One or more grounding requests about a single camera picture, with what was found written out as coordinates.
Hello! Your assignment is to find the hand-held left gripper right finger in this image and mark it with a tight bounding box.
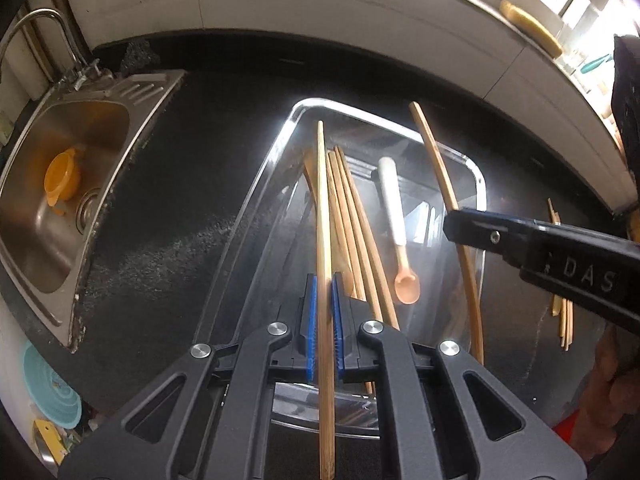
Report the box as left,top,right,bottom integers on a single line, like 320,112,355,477
331,273,587,480

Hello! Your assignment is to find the teal brush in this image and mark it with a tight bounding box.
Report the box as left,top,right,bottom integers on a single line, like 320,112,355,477
579,53,614,75

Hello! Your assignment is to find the small white-handled wooden spoon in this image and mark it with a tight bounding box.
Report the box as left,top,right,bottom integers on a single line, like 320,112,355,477
378,157,421,305

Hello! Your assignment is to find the metal faucet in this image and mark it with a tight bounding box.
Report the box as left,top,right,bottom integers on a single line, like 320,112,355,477
0,8,114,92

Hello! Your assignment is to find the red plastic object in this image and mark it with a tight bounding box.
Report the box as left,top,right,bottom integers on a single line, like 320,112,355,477
553,404,586,456

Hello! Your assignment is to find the long bamboo chopstick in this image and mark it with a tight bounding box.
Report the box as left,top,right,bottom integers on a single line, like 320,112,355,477
408,101,485,364
316,120,337,470

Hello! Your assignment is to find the brown wooden spoon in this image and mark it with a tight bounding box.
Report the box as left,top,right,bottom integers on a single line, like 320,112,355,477
302,149,367,306

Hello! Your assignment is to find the stainless steel sink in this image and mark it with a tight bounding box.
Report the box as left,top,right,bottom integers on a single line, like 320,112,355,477
0,70,189,352

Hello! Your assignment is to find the yellow plastic item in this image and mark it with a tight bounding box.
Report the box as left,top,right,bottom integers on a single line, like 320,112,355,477
32,418,69,467

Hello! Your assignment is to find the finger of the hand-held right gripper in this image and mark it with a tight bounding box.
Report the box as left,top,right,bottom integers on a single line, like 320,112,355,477
442,207,539,267

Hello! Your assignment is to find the orange plastic cup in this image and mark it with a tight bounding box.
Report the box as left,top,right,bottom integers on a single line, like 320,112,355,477
43,148,82,206

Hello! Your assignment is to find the yellow sponge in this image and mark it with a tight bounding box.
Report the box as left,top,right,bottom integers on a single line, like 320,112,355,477
499,0,565,59

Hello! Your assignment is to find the teal plastic bowl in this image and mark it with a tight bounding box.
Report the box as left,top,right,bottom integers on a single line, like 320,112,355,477
20,339,83,430

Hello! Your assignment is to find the person's right hand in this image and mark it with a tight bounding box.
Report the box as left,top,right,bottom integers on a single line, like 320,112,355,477
581,326,640,444

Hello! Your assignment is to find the black textured object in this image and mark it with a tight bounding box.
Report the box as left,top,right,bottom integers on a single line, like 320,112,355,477
612,34,640,212

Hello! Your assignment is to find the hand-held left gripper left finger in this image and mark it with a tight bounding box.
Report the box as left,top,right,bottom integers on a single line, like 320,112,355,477
56,274,319,480

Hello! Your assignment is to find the black scouring pad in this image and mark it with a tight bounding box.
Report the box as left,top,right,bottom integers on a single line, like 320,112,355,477
119,42,159,74

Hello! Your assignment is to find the clear plastic tray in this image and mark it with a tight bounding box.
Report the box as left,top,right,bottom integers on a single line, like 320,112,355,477
192,97,489,434

